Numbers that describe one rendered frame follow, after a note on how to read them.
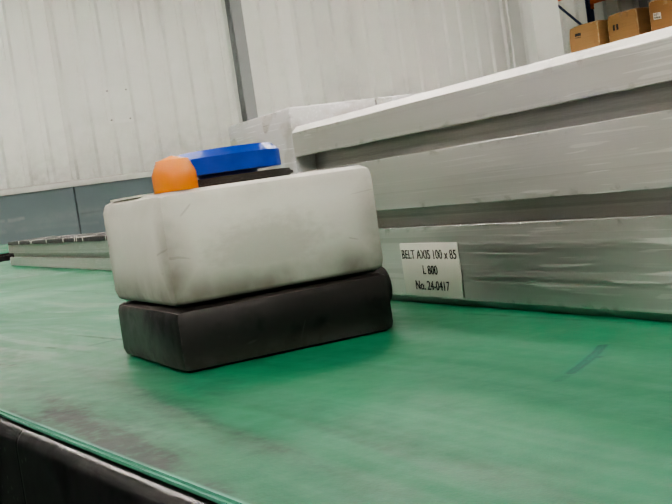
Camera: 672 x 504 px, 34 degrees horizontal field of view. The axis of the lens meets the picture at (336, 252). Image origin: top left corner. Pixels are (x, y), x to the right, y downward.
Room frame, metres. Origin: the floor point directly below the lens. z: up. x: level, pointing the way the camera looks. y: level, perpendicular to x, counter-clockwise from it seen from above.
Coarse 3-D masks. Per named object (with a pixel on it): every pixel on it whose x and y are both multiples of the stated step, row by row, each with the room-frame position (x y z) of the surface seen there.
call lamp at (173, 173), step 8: (160, 160) 0.37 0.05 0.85; (168, 160) 0.36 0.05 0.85; (176, 160) 0.36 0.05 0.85; (184, 160) 0.37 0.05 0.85; (160, 168) 0.36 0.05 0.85; (168, 168) 0.36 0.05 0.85; (176, 168) 0.36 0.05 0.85; (184, 168) 0.36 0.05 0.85; (192, 168) 0.37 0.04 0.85; (152, 176) 0.37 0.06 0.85; (160, 176) 0.36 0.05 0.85; (168, 176) 0.36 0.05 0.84; (176, 176) 0.36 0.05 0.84; (184, 176) 0.36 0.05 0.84; (192, 176) 0.37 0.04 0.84; (160, 184) 0.36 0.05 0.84; (168, 184) 0.36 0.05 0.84; (176, 184) 0.36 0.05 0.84; (184, 184) 0.36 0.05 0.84; (192, 184) 0.37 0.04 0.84; (160, 192) 0.36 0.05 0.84
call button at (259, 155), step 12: (252, 144) 0.40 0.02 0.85; (264, 144) 0.40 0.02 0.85; (180, 156) 0.40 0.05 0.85; (192, 156) 0.39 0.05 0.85; (204, 156) 0.39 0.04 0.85; (216, 156) 0.39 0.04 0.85; (228, 156) 0.39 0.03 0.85; (240, 156) 0.39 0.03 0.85; (252, 156) 0.39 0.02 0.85; (264, 156) 0.40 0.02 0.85; (276, 156) 0.40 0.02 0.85; (204, 168) 0.39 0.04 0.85; (216, 168) 0.39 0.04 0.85; (228, 168) 0.39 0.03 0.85; (240, 168) 0.39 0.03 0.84; (252, 168) 0.40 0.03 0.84
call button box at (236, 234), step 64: (192, 192) 0.36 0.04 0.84; (256, 192) 0.37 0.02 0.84; (320, 192) 0.38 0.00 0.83; (128, 256) 0.40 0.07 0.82; (192, 256) 0.36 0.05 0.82; (256, 256) 0.37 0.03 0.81; (320, 256) 0.38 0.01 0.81; (128, 320) 0.41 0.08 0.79; (192, 320) 0.36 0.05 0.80; (256, 320) 0.37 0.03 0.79; (320, 320) 0.38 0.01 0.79; (384, 320) 0.39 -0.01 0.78
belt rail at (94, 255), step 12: (12, 252) 1.59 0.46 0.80; (24, 252) 1.50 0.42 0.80; (36, 252) 1.41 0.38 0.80; (48, 252) 1.34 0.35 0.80; (60, 252) 1.27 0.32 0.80; (72, 252) 1.21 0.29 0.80; (84, 252) 1.16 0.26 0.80; (96, 252) 1.11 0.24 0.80; (108, 252) 1.06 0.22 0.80; (12, 264) 1.60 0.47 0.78; (24, 264) 1.51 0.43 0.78; (36, 264) 1.43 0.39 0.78; (48, 264) 1.35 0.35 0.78; (60, 264) 1.28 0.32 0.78; (72, 264) 1.22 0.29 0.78; (84, 264) 1.17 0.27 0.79; (96, 264) 1.12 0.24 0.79; (108, 264) 1.07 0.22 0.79
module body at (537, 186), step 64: (576, 64) 0.35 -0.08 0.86; (640, 64) 0.32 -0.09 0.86; (320, 128) 0.52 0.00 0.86; (384, 128) 0.46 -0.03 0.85; (448, 128) 0.44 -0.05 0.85; (512, 128) 0.40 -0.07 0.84; (576, 128) 0.35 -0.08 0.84; (640, 128) 0.32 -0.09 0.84; (384, 192) 0.47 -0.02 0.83; (448, 192) 0.42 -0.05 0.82; (512, 192) 0.38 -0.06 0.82; (576, 192) 0.35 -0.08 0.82; (640, 192) 0.34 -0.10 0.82; (384, 256) 0.48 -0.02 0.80; (448, 256) 0.43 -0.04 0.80; (512, 256) 0.39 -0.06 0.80; (576, 256) 0.36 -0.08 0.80; (640, 256) 0.33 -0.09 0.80
